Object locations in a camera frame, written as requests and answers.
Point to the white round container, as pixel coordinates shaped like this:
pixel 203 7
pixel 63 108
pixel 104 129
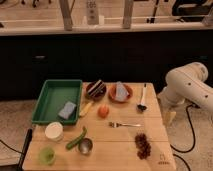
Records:
pixel 54 131

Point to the orange fruit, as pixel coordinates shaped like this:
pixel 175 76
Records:
pixel 103 111

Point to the green cucumber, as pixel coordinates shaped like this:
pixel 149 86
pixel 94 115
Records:
pixel 75 141

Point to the yellow banana piece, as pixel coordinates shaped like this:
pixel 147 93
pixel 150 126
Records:
pixel 85 109

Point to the dark red grape bunch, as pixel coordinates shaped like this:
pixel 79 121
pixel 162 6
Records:
pixel 143 146

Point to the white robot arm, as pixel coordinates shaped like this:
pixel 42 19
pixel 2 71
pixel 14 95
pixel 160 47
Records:
pixel 185 83

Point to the blue sponge in tray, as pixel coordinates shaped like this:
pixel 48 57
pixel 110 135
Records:
pixel 67 110

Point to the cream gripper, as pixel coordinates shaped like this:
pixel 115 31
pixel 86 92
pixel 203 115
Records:
pixel 168 115

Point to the dark brown bowl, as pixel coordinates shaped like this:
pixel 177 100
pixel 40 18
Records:
pixel 99 96

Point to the grey blue cloth block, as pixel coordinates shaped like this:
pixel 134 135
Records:
pixel 121 92

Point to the green plastic tray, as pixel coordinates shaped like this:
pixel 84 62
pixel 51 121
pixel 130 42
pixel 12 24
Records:
pixel 54 94

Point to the black white-handled spoon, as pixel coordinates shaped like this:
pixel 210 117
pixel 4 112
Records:
pixel 142 105

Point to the striped chocolate cake slice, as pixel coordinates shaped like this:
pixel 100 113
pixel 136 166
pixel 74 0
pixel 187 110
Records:
pixel 95 87

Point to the small steel cup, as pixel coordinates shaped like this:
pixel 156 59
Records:
pixel 85 146

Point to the silver metal fork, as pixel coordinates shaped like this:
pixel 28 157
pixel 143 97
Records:
pixel 115 125

